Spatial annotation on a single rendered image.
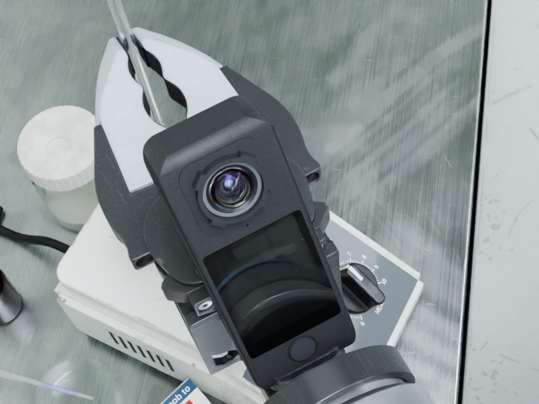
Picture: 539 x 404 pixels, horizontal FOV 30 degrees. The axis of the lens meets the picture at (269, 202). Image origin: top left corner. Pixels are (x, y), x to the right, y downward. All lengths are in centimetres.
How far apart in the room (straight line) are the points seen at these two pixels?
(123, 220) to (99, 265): 20
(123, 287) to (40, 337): 12
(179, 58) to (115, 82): 3
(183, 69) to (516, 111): 36
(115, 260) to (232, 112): 29
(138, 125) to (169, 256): 7
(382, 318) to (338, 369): 27
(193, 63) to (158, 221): 8
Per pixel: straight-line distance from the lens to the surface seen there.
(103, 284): 62
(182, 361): 61
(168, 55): 47
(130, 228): 42
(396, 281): 65
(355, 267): 62
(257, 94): 45
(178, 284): 41
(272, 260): 37
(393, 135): 75
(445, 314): 68
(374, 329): 64
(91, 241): 63
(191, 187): 34
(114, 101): 46
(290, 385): 38
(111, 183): 44
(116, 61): 47
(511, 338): 68
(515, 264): 70
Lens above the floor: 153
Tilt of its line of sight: 61 degrees down
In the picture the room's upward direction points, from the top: 11 degrees counter-clockwise
